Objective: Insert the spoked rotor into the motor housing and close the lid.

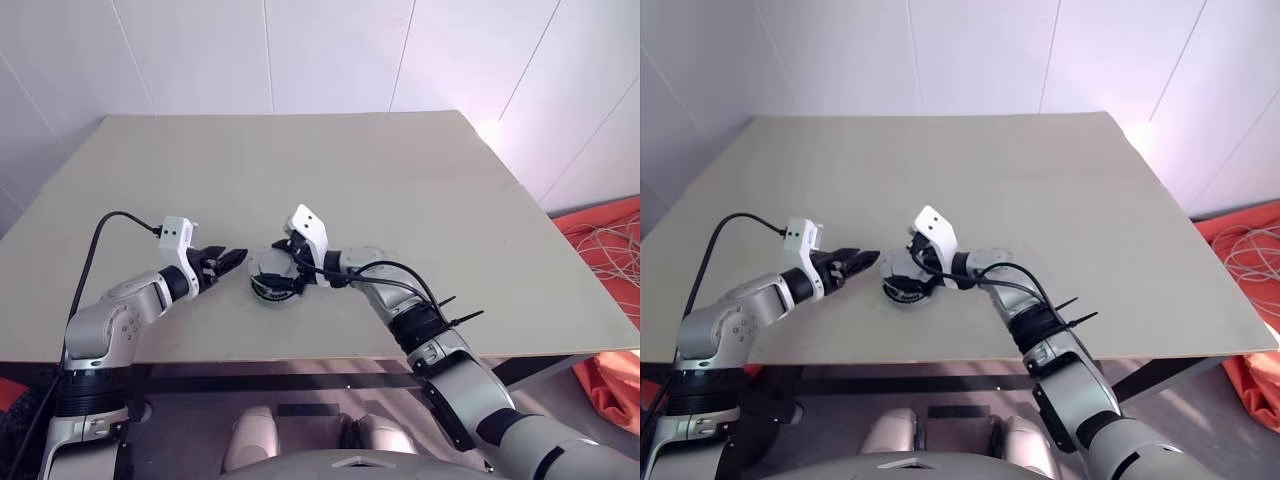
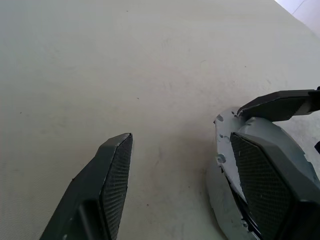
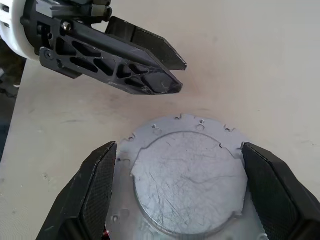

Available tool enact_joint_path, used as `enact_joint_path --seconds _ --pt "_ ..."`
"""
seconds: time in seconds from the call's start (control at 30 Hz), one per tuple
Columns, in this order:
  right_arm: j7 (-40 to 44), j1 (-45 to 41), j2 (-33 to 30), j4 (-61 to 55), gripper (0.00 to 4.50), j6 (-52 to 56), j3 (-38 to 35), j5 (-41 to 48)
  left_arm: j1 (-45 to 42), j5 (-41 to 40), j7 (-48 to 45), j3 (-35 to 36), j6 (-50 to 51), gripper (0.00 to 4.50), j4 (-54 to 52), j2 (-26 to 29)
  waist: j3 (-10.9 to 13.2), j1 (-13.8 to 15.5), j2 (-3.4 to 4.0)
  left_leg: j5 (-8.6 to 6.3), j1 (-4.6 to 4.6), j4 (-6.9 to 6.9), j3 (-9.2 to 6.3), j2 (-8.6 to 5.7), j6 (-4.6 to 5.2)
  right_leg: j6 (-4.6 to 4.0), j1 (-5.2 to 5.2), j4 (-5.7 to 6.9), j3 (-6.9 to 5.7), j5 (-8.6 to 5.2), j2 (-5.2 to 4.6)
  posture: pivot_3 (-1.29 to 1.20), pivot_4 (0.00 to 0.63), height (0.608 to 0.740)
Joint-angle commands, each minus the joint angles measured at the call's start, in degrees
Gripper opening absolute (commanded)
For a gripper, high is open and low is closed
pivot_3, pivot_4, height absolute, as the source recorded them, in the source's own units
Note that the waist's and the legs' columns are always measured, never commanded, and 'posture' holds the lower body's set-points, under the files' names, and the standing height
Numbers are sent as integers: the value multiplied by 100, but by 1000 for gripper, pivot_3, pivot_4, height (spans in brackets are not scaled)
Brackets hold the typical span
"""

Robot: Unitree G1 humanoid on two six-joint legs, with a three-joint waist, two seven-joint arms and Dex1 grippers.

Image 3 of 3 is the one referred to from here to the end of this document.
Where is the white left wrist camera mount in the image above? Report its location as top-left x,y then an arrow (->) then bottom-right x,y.
0,0 -> 42,62

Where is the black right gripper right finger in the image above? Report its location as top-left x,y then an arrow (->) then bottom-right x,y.
240,141 -> 320,240

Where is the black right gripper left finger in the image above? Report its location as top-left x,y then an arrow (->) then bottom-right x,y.
37,141 -> 118,240

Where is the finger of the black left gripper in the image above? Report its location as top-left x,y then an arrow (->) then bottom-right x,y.
104,15 -> 189,72
39,19 -> 185,97

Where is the grey round motor housing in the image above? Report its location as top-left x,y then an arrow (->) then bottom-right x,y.
104,112 -> 270,240

